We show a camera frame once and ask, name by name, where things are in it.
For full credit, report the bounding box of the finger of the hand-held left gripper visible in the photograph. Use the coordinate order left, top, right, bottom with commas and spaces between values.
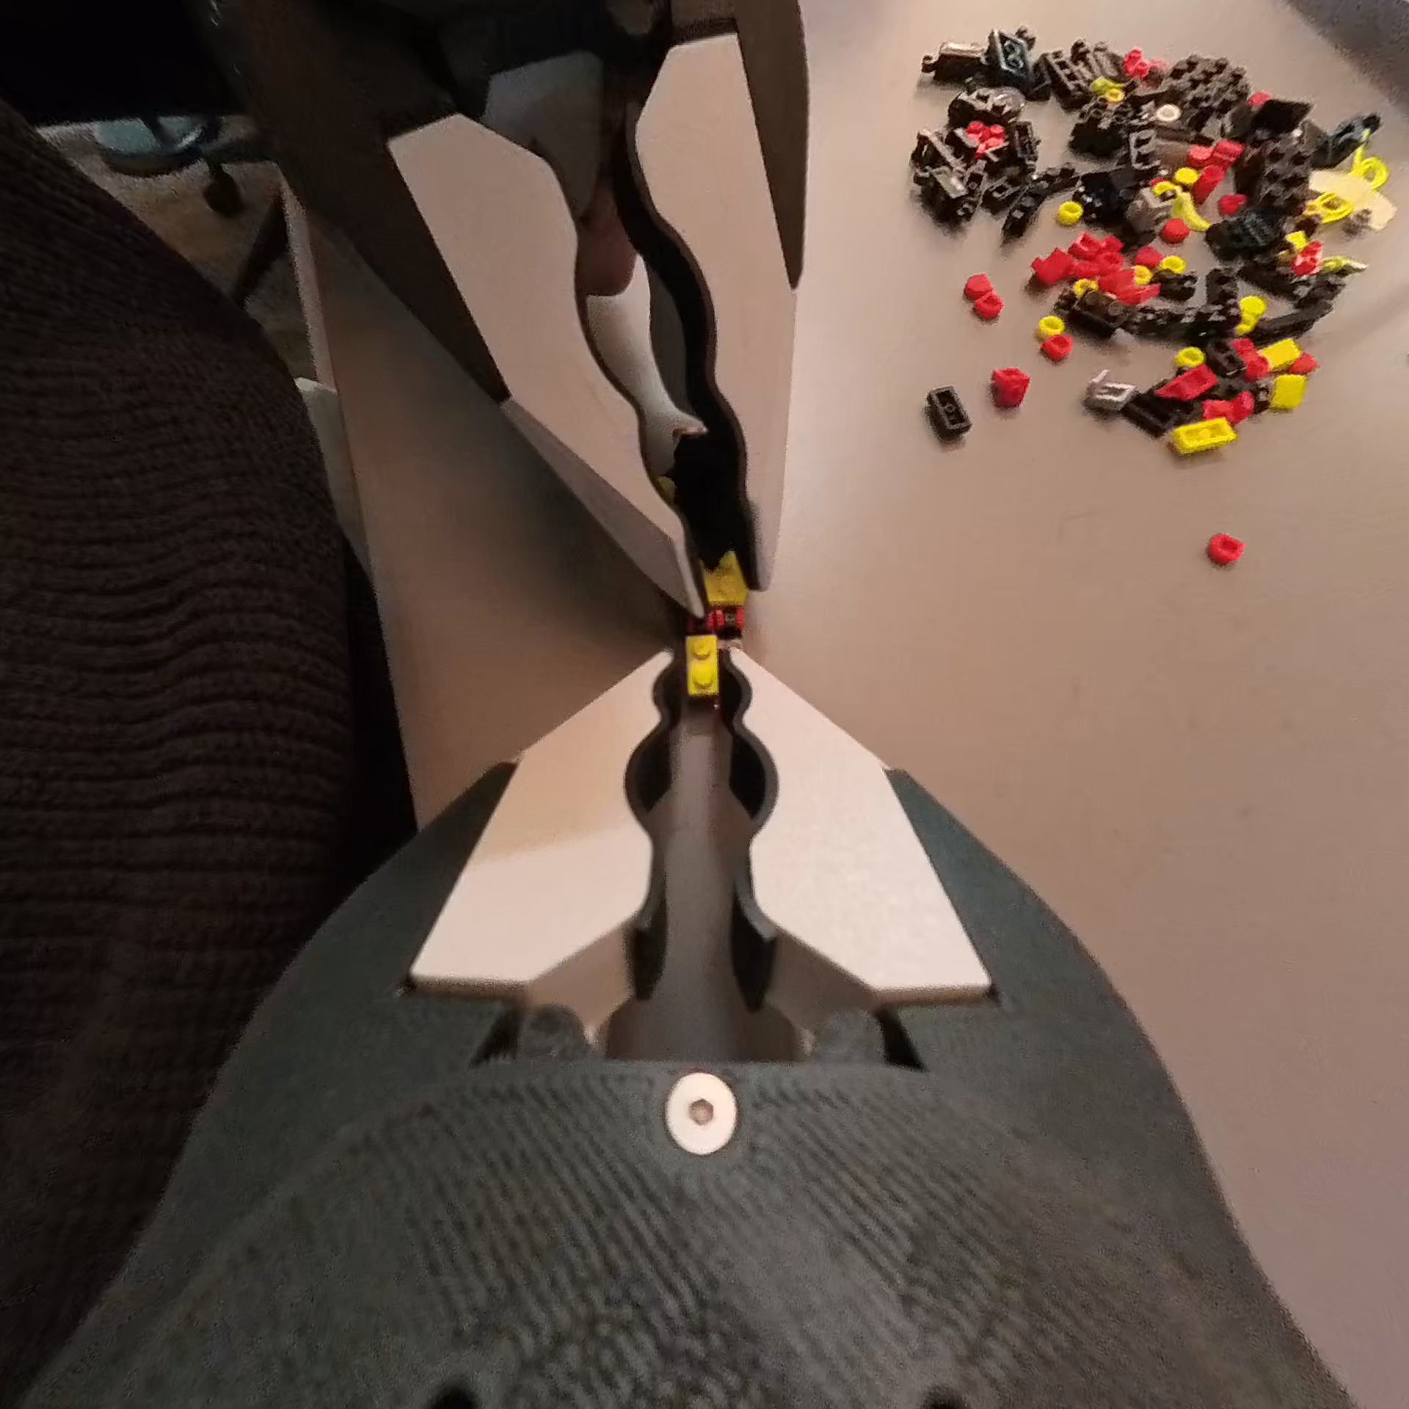
623, 39, 798, 593
388, 109, 706, 618

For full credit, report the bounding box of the pile of loose lego pieces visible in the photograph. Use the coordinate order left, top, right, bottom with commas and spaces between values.
907, 27, 1381, 458

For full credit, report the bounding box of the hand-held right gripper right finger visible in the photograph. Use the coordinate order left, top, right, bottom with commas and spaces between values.
720, 651, 994, 1015

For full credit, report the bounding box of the black office chair base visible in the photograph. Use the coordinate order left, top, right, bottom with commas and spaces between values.
98, 111, 258, 218

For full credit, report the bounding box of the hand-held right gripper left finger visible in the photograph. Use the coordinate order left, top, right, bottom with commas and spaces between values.
407, 647, 674, 1009

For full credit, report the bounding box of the black yellow red lego model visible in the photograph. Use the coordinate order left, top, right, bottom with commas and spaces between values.
664, 441, 760, 641

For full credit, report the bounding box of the person's black sweater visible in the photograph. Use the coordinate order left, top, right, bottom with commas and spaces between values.
0, 100, 420, 1406

